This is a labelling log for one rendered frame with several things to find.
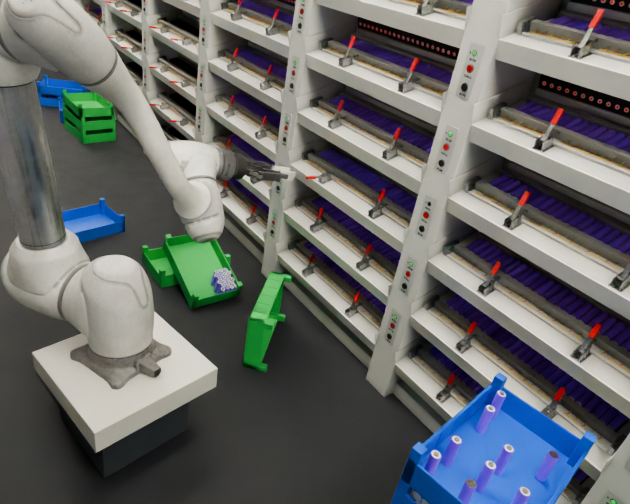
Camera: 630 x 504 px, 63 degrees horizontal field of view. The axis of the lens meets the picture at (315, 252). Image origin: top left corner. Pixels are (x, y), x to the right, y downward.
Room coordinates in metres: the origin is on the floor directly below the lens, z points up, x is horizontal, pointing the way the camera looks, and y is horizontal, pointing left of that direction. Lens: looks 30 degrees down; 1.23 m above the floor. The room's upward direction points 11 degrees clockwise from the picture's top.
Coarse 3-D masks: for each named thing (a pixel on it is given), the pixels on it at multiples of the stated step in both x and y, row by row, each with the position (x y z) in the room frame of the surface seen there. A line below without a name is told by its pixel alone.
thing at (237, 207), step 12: (216, 180) 2.31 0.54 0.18; (228, 180) 2.30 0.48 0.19; (228, 192) 2.22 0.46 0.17; (240, 192) 2.18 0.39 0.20; (228, 204) 2.12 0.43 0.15; (240, 204) 2.11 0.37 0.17; (252, 204) 2.08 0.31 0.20; (264, 204) 2.09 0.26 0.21; (240, 216) 2.03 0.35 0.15; (252, 216) 1.99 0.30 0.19; (264, 216) 1.99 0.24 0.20; (252, 228) 1.94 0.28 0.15; (264, 228) 1.94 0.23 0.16; (264, 240) 1.85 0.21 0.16
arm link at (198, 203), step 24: (120, 72) 1.01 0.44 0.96; (120, 96) 1.03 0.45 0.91; (144, 120) 1.08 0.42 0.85; (144, 144) 1.09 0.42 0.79; (168, 144) 1.12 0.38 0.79; (168, 168) 1.10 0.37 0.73; (192, 192) 1.15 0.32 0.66; (216, 192) 1.24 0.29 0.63; (192, 216) 1.16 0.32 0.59; (216, 216) 1.19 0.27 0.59
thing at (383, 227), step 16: (320, 144) 1.86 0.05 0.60; (304, 176) 1.71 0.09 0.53; (320, 192) 1.64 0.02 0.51; (336, 192) 1.59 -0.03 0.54; (352, 208) 1.51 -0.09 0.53; (368, 208) 1.50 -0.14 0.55; (384, 208) 1.50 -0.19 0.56; (368, 224) 1.45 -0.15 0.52; (384, 224) 1.42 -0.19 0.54; (384, 240) 1.40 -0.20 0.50; (400, 240) 1.34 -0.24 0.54
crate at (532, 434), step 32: (480, 416) 0.76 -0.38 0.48; (512, 416) 0.77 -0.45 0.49; (544, 416) 0.74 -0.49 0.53; (416, 448) 0.58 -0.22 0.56; (480, 448) 0.68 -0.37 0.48; (544, 448) 0.70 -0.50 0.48; (576, 448) 0.68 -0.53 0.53; (416, 480) 0.57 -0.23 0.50; (448, 480) 0.59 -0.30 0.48; (512, 480) 0.62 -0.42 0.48
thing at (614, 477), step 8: (624, 440) 0.80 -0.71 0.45; (624, 448) 0.79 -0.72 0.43; (616, 456) 0.79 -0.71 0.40; (624, 456) 0.79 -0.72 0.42; (608, 464) 0.80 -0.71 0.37; (616, 464) 0.79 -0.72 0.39; (624, 464) 0.78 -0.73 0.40; (608, 472) 0.79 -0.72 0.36; (616, 472) 0.78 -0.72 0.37; (624, 472) 0.77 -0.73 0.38; (600, 480) 0.79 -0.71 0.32; (608, 480) 0.78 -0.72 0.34; (616, 480) 0.78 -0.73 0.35; (624, 480) 0.77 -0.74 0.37; (592, 488) 0.80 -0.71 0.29; (600, 488) 0.79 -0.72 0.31; (608, 488) 0.78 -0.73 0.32; (616, 488) 0.77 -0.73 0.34; (624, 488) 0.76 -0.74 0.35; (592, 496) 0.79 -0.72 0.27; (600, 496) 0.78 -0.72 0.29; (624, 496) 0.76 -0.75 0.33
